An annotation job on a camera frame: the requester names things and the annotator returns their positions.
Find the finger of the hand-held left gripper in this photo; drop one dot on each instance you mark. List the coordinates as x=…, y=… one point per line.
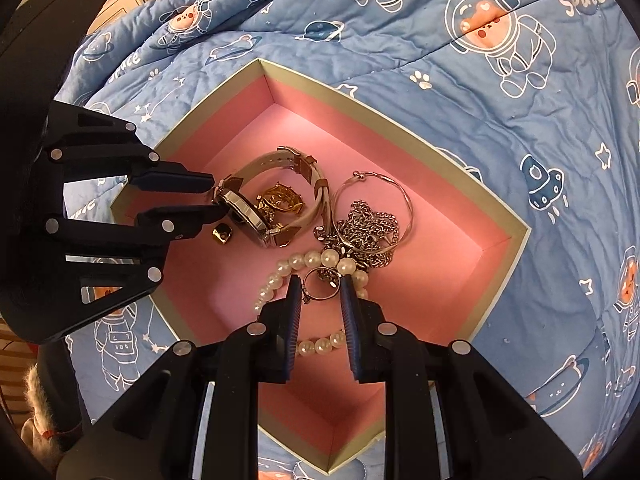
x=180, y=181
x=185, y=220

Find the gold filigree jewelry piece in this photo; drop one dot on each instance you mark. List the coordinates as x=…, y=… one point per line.
x=281, y=199

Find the silver bangle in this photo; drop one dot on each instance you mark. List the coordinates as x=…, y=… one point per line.
x=400, y=192

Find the blue astronaut printed blanket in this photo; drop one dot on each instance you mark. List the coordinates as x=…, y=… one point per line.
x=450, y=85

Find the pale green box pink lining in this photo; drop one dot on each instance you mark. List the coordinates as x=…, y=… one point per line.
x=440, y=250

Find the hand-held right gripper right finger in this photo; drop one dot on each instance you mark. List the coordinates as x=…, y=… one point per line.
x=348, y=330

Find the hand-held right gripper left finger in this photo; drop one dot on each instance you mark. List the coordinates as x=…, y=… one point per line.
x=296, y=330

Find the grey furry cloth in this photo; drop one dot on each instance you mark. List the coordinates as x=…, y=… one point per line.
x=45, y=415

